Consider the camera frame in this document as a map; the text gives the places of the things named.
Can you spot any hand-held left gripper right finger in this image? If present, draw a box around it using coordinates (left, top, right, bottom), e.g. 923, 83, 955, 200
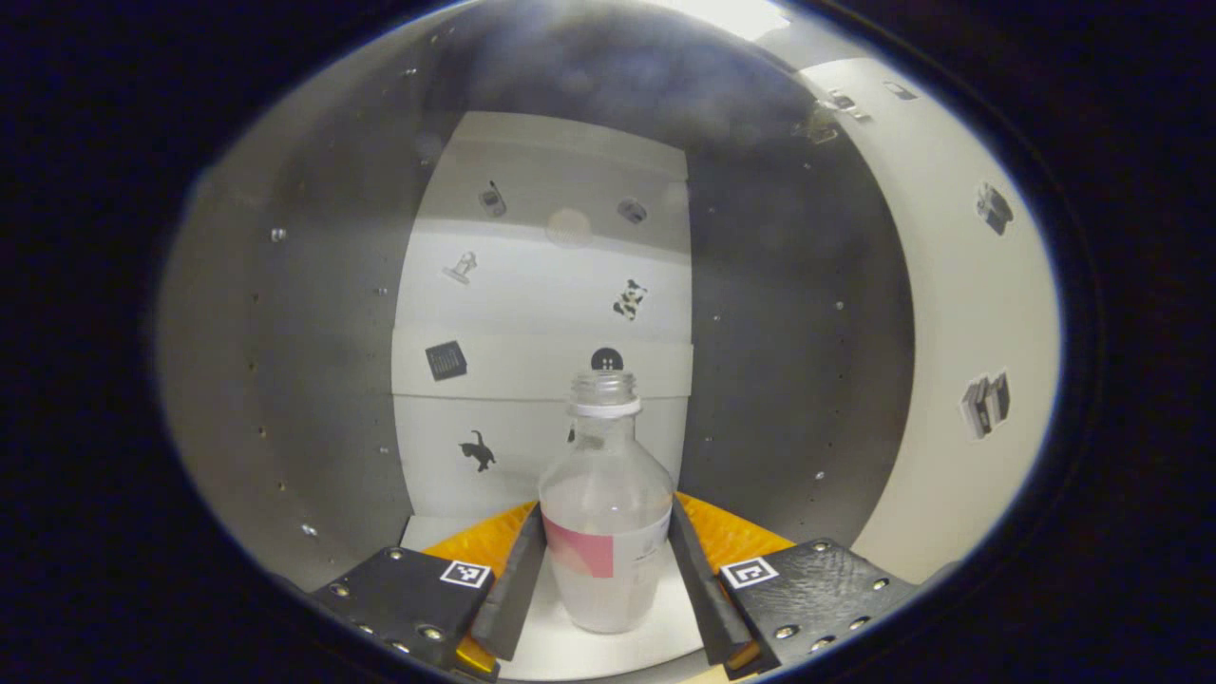
668, 492, 921, 679

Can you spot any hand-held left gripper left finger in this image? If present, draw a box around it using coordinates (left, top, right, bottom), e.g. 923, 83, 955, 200
304, 501, 549, 681

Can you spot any clear plastic bottle pink label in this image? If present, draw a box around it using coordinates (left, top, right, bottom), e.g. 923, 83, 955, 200
539, 370, 675, 635

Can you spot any dark grey cabinet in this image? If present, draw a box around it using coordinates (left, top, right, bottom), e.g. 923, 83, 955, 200
155, 0, 918, 683

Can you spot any metal cabinet hinge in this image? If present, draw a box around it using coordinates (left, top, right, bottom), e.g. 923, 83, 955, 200
806, 88, 872, 145

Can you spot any ceiling light panel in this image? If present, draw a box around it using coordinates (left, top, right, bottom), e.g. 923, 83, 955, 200
655, 0, 794, 41

